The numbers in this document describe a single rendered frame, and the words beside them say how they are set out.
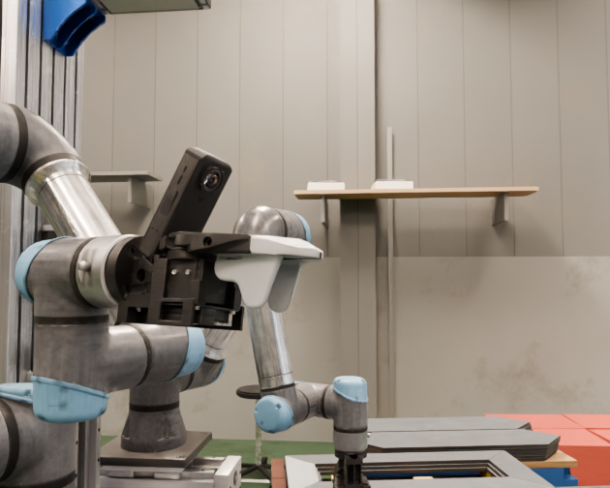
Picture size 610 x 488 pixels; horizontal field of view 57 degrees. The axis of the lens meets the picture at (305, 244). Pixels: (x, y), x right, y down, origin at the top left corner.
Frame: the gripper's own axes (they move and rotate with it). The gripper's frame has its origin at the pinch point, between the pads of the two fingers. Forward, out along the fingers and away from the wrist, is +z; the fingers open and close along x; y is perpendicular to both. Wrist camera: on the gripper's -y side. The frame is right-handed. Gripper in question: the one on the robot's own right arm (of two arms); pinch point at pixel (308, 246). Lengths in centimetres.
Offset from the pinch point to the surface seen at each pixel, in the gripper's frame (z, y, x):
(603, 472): -3, 70, -354
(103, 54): -410, -244, -273
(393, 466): -47, 44, -137
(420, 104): -146, -206, -407
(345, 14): -198, -276, -353
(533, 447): -13, 38, -179
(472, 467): -26, 43, -152
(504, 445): -21, 38, -172
